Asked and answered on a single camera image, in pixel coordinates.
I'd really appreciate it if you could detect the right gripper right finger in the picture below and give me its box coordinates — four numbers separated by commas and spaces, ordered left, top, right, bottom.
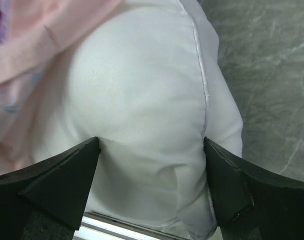
204, 138, 304, 240

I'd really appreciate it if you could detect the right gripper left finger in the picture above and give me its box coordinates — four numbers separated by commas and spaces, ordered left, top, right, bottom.
0, 137, 101, 240

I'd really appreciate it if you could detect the white pillow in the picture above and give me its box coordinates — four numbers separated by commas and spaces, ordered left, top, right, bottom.
30, 0, 243, 240

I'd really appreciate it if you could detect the pink purple Elsa pillowcase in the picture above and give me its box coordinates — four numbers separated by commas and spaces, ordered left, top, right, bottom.
0, 0, 120, 175

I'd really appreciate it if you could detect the aluminium front rail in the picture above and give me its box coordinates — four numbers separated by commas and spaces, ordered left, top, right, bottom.
73, 212, 191, 240

